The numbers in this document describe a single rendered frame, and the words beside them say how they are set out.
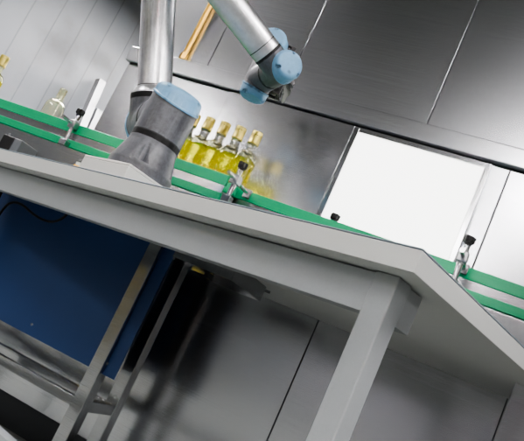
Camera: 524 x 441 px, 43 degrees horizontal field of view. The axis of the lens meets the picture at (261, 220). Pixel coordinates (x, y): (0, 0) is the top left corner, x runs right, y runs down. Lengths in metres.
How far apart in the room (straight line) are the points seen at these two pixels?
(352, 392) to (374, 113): 1.36
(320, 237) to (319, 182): 1.10
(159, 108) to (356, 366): 0.80
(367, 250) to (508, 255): 1.08
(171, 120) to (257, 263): 0.51
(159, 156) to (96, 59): 4.13
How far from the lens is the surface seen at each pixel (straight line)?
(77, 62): 5.47
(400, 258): 0.89
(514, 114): 2.14
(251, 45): 1.64
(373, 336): 0.92
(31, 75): 5.29
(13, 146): 2.15
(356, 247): 0.93
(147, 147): 1.46
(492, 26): 2.30
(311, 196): 2.06
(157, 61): 1.67
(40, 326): 2.01
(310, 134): 2.15
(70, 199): 1.56
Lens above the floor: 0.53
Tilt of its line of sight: 11 degrees up
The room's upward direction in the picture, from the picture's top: 25 degrees clockwise
